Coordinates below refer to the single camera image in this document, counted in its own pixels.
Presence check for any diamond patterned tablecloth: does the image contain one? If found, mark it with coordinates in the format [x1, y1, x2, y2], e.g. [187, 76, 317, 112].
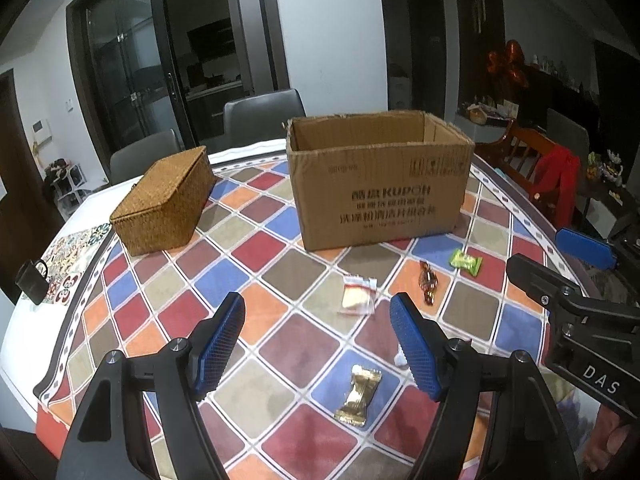
[32, 152, 601, 480]

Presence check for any tall grey dining chair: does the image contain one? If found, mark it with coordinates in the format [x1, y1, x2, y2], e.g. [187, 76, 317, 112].
[222, 88, 307, 148]

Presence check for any low grey dining chair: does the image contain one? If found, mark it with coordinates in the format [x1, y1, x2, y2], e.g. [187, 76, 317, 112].
[109, 129, 182, 186]

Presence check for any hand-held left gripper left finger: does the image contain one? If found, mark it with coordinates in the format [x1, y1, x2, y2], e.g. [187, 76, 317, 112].
[55, 291, 246, 480]

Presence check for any black mug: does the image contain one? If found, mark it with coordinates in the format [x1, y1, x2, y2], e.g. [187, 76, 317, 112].
[15, 259, 50, 306]

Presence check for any small table with ornaments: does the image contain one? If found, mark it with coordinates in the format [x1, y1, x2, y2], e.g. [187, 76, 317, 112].
[585, 150, 640, 241]

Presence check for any brown wooden door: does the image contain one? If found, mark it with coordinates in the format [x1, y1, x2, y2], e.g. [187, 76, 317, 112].
[0, 69, 58, 306]

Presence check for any clear white snack packet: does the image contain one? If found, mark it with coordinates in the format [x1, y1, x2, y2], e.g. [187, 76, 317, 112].
[337, 274, 378, 317]

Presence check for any brown cardboard box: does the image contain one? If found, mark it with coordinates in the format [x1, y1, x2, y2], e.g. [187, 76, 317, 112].
[286, 111, 476, 252]

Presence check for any white shelf unit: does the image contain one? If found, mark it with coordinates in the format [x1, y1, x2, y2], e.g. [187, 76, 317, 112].
[45, 159, 93, 221]

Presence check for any grey side chair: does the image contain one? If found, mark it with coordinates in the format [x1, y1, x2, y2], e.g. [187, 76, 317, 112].
[545, 108, 591, 161]

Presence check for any person's right hand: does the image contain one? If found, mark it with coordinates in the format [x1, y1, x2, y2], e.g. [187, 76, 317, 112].
[585, 407, 640, 478]

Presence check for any silver refrigerator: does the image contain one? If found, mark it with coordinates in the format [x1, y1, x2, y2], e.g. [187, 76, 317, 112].
[225, 0, 276, 96]

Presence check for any woven wicker basket with lid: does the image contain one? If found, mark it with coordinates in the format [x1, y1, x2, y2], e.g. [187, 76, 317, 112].
[109, 145, 216, 257]

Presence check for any dark sideboard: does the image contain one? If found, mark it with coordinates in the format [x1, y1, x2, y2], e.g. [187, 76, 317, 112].
[520, 65, 601, 126]

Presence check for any dark wardrobe with handles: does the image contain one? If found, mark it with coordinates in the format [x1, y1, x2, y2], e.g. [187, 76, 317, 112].
[452, 0, 506, 111]

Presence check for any brown gold candy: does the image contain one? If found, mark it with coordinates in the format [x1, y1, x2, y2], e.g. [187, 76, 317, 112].
[418, 260, 441, 306]

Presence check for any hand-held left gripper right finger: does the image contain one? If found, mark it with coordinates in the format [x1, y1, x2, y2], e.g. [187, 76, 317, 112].
[390, 293, 576, 480]

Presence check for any white low cabinet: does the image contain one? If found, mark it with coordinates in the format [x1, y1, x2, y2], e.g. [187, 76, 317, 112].
[460, 102, 518, 133]

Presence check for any dark interior door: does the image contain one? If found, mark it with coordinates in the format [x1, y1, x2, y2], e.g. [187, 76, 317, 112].
[406, 0, 447, 111]

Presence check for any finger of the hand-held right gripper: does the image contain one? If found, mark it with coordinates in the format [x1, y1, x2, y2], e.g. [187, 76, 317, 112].
[506, 253, 586, 318]
[555, 227, 640, 281]

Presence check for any gold candy packet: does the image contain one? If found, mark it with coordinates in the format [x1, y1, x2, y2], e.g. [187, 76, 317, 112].
[334, 365, 382, 427]

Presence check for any green snack packet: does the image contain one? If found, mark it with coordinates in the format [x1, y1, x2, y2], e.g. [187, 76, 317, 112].
[448, 248, 483, 277]

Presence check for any wooden chair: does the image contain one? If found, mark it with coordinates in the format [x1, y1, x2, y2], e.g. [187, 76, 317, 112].
[475, 120, 561, 211]

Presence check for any red garment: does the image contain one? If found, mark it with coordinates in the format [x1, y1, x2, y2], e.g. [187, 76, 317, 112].
[535, 146, 582, 228]

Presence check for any glass sliding door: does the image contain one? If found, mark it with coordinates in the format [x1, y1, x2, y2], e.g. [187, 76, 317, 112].
[67, 0, 201, 171]

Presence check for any floral patterned mat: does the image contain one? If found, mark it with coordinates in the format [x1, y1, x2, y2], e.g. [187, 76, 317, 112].
[40, 222, 113, 306]

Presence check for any red foil balloon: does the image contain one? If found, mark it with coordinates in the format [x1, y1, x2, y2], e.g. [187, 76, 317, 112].
[487, 40, 529, 88]

